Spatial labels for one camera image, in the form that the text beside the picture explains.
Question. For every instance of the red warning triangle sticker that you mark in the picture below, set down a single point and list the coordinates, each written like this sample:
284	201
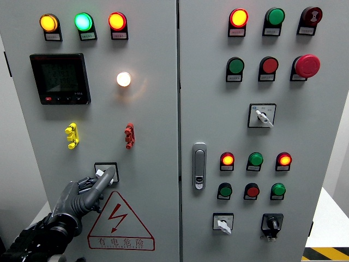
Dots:
117	211

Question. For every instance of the pale grey door with display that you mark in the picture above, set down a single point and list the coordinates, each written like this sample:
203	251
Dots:
152	114

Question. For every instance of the silver door lock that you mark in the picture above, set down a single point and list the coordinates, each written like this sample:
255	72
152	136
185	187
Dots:
199	163

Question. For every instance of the black display meter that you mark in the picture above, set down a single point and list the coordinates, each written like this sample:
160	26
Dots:
60	78

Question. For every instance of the white round lamp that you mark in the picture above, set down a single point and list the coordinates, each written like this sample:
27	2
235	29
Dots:
123	79

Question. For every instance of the small label plate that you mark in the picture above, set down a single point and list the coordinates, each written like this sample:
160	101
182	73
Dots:
252	169
226	168
119	35
297	77
236	32
266	77
223	197
276	198
271	32
53	36
249	198
88	35
234	78
305	31
282	168

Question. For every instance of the small green push button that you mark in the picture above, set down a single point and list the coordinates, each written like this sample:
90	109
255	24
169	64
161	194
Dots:
225	190

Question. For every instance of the small red round lamp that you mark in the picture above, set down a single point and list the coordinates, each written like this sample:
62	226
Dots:
227	159
284	159

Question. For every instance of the black door hinge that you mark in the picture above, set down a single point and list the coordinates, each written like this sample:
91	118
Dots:
311	229
8	64

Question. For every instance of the pale grey door with lock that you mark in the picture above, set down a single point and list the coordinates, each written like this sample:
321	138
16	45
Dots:
218	120

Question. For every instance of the small red push button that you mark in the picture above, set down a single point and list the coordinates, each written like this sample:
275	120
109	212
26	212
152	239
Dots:
252	191

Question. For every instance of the small green round lamp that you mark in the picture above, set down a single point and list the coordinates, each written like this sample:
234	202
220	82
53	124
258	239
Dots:
256	159
278	189

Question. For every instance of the large green round lamp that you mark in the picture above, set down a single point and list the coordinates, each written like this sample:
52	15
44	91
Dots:
275	16
83	21

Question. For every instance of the large yellow round lamp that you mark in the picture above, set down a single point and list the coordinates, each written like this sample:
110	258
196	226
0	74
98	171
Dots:
48	23

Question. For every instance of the large red round lamp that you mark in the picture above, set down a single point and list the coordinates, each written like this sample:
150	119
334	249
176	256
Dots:
117	21
239	18

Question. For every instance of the large green push button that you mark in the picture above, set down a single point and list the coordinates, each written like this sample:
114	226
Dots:
235	65

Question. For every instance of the large red push button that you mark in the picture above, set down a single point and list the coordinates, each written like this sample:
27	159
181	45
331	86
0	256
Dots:
270	65

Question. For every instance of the black yellow striped tape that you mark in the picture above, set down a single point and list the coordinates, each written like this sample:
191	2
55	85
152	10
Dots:
327	254

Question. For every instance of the large red stop button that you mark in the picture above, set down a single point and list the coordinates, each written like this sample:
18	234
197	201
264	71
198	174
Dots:
307	65

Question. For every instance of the dark red buzzer lamp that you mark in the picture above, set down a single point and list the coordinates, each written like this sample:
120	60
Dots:
312	15

